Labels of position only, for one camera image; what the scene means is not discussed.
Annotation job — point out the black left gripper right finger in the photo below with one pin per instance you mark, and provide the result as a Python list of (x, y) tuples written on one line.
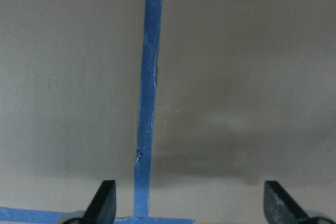
[(280, 207)]

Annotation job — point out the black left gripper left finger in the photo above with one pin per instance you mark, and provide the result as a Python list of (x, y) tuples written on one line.
[(102, 208)]

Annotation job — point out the brown paper table mat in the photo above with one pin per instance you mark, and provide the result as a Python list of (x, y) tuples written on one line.
[(245, 93)]

